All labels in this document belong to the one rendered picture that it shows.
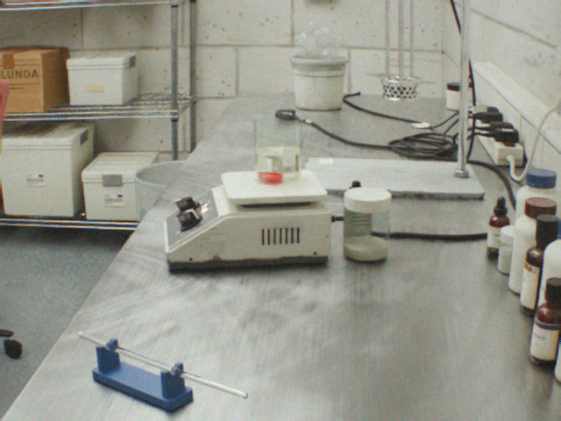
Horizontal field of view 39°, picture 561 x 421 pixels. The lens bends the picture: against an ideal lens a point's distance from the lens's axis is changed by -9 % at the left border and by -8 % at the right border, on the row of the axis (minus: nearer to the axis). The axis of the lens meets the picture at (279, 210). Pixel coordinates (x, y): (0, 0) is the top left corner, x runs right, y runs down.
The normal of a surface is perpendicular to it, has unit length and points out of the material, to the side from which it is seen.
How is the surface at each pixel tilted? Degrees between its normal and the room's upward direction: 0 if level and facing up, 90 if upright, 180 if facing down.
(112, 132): 90
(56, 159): 93
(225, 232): 90
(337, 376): 0
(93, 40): 90
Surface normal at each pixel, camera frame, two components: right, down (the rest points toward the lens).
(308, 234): 0.15, 0.29
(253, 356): 0.00, -0.96
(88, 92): -0.17, 0.33
